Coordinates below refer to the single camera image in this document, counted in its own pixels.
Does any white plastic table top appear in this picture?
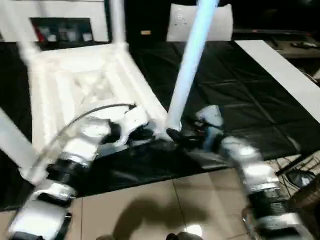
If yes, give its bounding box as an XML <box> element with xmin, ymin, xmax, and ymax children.
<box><xmin>20</xmin><ymin>42</ymin><xmax>173</xmax><ymax>183</ymax></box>

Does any black floor rod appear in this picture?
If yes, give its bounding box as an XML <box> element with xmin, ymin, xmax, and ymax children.
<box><xmin>275</xmin><ymin>154</ymin><xmax>320</xmax><ymax>177</ymax></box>

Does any flat white board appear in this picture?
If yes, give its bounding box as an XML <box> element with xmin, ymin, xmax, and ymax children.
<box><xmin>234</xmin><ymin>40</ymin><xmax>320</xmax><ymax>125</ymax></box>

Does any white cabinet with glass doors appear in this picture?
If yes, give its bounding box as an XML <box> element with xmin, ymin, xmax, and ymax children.
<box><xmin>0</xmin><ymin>0</ymin><xmax>112</xmax><ymax>45</ymax></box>

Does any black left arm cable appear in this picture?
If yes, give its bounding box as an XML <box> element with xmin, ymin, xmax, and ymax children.
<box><xmin>34</xmin><ymin>103</ymin><xmax>137</xmax><ymax>172</ymax></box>

